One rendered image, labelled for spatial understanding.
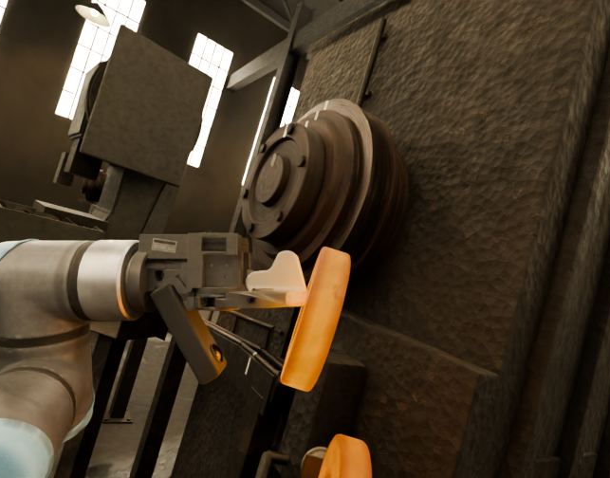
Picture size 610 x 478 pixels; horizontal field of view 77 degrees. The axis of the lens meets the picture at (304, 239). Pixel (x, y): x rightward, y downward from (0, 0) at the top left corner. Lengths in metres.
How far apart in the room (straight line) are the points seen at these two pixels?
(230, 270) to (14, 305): 0.22
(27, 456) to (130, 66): 3.28
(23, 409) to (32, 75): 10.76
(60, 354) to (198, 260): 0.18
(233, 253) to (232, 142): 11.33
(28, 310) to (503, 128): 0.77
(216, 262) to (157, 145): 3.10
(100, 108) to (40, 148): 7.49
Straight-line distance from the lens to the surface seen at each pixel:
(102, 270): 0.44
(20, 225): 3.15
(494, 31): 0.96
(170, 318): 0.44
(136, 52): 3.56
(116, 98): 3.44
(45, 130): 10.87
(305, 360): 0.37
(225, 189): 11.55
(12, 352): 0.51
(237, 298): 0.39
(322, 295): 0.36
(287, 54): 8.86
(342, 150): 0.82
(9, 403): 0.41
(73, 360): 0.51
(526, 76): 0.85
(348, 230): 0.75
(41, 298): 0.48
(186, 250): 0.43
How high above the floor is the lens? 0.96
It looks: 3 degrees up
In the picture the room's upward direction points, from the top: 16 degrees clockwise
